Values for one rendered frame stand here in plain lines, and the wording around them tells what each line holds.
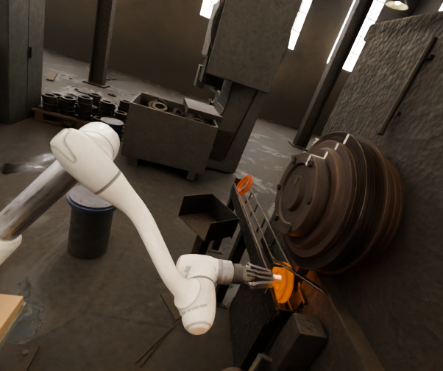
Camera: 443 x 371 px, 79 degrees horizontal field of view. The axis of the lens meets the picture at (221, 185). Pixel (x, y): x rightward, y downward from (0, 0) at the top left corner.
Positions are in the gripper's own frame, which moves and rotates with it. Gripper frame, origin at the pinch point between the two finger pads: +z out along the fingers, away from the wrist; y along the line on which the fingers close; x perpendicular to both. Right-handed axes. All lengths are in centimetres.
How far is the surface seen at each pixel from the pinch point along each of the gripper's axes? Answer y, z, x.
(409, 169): 11, 17, 56
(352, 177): 14, 0, 51
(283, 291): 7.0, -1.2, 1.1
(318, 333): 26.3, 3.2, 5.1
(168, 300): -46, -40, -70
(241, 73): -259, 0, 64
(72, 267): -59, -103, -66
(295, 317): 21.9, -2.8, 5.4
